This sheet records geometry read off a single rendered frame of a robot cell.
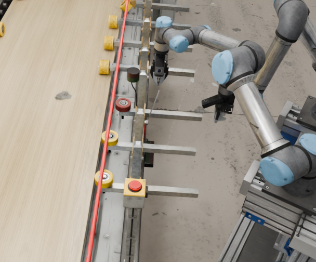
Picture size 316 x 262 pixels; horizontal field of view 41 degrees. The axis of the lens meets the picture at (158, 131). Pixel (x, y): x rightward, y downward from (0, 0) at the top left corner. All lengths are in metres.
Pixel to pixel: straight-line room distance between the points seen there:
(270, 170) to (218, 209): 1.42
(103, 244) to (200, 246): 0.93
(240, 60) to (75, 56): 1.20
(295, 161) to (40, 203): 0.99
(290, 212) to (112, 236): 0.79
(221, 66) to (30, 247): 0.96
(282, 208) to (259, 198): 0.10
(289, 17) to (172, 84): 2.19
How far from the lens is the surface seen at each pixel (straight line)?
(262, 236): 2.63
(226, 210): 2.94
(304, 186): 1.72
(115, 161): 2.27
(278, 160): 1.53
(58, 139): 2.00
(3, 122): 2.13
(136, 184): 1.38
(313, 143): 1.63
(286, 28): 1.81
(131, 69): 2.01
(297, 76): 4.34
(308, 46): 2.04
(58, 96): 2.22
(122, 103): 2.18
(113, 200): 2.11
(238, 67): 1.58
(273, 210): 1.86
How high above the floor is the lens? 2.30
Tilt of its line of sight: 43 degrees down
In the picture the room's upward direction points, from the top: 7 degrees clockwise
